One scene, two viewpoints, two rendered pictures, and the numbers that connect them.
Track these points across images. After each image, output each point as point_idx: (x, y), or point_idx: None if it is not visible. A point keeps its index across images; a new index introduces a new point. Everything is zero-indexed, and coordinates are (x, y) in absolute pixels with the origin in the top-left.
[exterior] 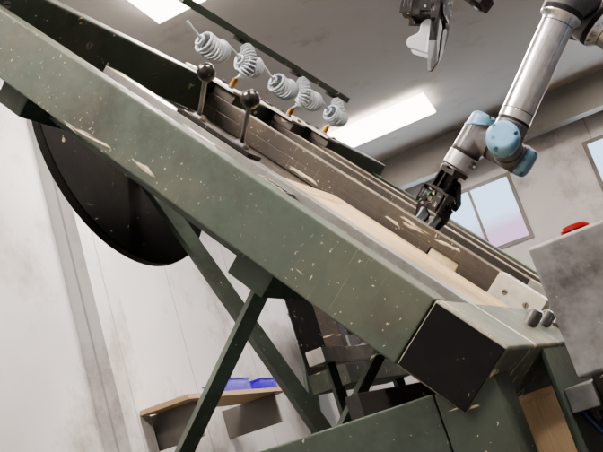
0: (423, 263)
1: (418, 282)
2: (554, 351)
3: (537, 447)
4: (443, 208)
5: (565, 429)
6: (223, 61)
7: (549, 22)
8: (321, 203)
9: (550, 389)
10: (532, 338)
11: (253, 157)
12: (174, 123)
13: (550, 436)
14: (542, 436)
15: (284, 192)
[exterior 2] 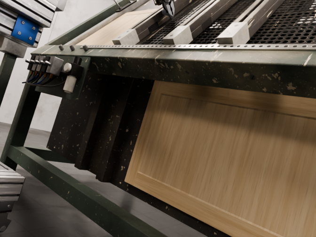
0: (117, 32)
1: (51, 42)
2: (52, 56)
3: (153, 114)
4: (159, 1)
5: (235, 134)
6: None
7: None
8: (103, 21)
9: (238, 104)
10: (46, 52)
11: (117, 11)
12: (98, 12)
13: (186, 121)
14: (170, 115)
15: (80, 25)
